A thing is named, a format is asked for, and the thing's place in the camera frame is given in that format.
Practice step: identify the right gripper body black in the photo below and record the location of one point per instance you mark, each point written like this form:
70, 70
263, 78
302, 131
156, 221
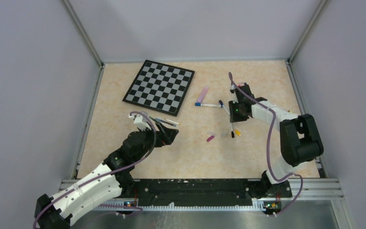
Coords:
235, 102

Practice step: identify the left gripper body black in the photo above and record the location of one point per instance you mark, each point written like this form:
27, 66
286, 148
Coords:
157, 141

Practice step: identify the blue gel pen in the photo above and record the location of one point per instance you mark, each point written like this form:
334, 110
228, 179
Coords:
165, 122

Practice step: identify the magenta marker cap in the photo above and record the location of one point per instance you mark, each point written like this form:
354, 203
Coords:
210, 138

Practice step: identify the thin marker yellow cap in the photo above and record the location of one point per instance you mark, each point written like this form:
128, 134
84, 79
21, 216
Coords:
173, 122

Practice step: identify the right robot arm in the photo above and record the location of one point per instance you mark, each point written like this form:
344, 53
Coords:
300, 141

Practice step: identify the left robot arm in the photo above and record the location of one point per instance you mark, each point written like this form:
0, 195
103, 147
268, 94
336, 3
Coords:
110, 179

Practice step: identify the lilac highlighter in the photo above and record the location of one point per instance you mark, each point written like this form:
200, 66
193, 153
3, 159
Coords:
202, 94

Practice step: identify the white marker blue cap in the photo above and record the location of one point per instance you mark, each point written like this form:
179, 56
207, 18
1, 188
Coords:
208, 105

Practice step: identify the black grey chessboard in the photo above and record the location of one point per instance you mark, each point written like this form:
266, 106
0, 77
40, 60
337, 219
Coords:
160, 87

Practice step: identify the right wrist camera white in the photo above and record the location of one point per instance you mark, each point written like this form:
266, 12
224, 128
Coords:
234, 89

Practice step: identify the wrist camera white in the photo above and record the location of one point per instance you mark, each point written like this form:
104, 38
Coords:
141, 121
234, 89

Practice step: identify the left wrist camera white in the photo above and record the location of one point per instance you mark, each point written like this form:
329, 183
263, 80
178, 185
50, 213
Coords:
141, 121

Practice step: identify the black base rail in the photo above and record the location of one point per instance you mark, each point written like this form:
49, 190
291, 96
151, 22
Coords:
203, 192

